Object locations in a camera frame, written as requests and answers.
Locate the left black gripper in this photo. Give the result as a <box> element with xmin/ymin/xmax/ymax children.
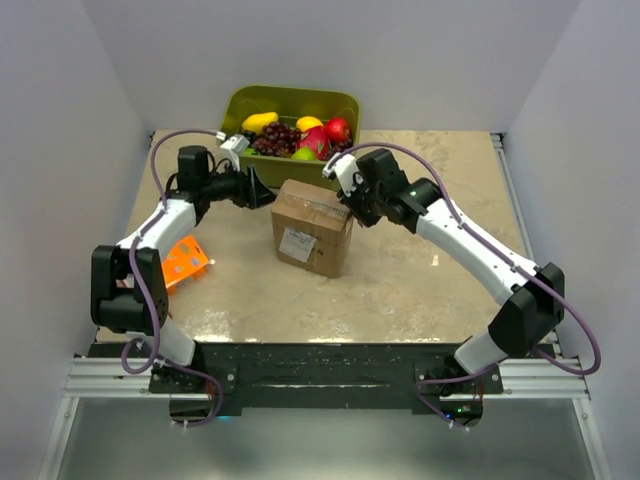
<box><xmin>202</xmin><ymin>159</ymin><xmax>280</xmax><ymax>210</ymax></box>

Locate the brown cardboard express box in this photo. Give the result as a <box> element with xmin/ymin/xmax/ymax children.
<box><xmin>271</xmin><ymin>179</ymin><xmax>353</xmax><ymax>278</ymax></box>

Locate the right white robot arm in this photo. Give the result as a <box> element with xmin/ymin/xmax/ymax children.
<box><xmin>323</xmin><ymin>148</ymin><xmax>565</xmax><ymax>393</ymax></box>

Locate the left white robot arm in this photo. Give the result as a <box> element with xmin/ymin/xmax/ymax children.
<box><xmin>90</xmin><ymin>141</ymin><xmax>276</xmax><ymax>392</ymax></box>

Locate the orange carton box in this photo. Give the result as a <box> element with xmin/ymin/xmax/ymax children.
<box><xmin>162</xmin><ymin>235</ymin><xmax>214</xmax><ymax>295</ymax></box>

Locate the dark black grape bunch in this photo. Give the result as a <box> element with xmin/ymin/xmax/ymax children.
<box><xmin>242</xmin><ymin>130</ymin><xmax>258</xmax><ymax>148</ymax></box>

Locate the green lime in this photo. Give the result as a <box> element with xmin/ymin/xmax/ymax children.
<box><xmin>291</xmin><ymin>147</ymin><xmax>316</xmax><ymax>161</ymax></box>

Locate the dark red grape bunch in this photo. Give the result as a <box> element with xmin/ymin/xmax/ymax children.
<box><xmin>322</xmin><ymin>139</ymin><xmax>353</xmax><ymax>162</ymax></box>

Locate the yellow mango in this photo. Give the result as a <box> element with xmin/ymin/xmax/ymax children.
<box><xmin>241</xmin><ymin>112</ymin><xmax>279</xmax><ymax>135</ymax></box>

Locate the olive green plastic bin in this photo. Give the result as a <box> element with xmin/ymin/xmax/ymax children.
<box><xmin>220</xmin><ymin>85</ymin><xmax>361</xmax><ymax>191</ymax></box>

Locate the pink dragon fruit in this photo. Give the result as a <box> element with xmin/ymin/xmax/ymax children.
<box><xmin>297</xmin><ymin>126</ymin><xmax>331</xmax><ymax>160</ymax></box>

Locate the red apple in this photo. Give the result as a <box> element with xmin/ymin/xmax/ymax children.
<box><xmin>324</xmin><ymin>117</ymin><xmax>351</xmax><ymax>144</ymax></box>

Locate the yellow lemon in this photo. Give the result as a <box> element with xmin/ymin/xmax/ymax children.
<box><xmin>296</xmin><ymin>116</ymin><xmax>324</xmax><ymax>132</ymax></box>

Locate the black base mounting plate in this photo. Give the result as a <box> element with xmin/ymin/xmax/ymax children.
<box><xmin>89</xmin><ymin>342</ymin><xmax>559</xmax><ymax>419</ymax></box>

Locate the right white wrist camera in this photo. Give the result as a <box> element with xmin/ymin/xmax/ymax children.
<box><xmin>322</xmin><ymin>152</ymin><xmax>359</xmax><ymax>197</ymax></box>

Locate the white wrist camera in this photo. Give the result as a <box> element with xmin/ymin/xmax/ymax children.
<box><xmin>322</xmin><ymin>152</ymin><xmax>359</xmax><ymax>197</ymax></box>
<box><xmin>217</xmin><ymin>133</ymin><xmax>250</xmax><ymax>171</ymax></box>

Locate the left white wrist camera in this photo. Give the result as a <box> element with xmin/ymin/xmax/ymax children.
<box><xmin>217</xmin><ymin>133</ymin><xmax>250</xmax><ymax>171</ymax></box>

